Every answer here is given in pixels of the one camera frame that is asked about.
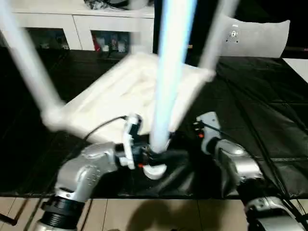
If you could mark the white sideboard cabinet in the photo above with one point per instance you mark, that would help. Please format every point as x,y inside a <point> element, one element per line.
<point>48,24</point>

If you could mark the white plastic table top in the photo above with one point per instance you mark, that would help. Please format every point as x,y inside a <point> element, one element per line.
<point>120,96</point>

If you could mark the grey pillow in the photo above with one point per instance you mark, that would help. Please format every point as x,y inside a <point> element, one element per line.
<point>260,36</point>

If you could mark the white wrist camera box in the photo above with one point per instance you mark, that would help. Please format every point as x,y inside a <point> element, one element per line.
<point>130,139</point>
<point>211,122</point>

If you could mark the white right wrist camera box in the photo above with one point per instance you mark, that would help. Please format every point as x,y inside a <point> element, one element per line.
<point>211,122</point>

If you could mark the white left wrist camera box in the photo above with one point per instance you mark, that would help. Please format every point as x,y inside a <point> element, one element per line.
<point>130,139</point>

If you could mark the black cabinet with yellow label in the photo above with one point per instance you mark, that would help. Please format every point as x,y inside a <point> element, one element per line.
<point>204,19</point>

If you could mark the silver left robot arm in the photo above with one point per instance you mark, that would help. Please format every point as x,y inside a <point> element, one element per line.
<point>82,173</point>

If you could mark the white flat board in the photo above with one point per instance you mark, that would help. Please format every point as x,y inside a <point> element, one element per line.
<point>298,65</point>

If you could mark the colourful clutter bundle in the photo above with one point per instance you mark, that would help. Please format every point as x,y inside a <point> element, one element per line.
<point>96,4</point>

